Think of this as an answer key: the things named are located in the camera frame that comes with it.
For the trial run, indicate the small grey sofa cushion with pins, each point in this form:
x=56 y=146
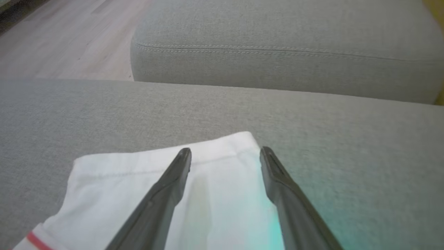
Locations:
x=284 y=34

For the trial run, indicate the red white jersey shirt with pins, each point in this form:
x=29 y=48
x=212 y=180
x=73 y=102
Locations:
x=225 y=194

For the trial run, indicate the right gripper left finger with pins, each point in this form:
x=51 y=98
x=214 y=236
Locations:
x=156 y=208

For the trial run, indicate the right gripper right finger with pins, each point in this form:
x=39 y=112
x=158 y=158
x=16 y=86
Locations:
x=295 y=211

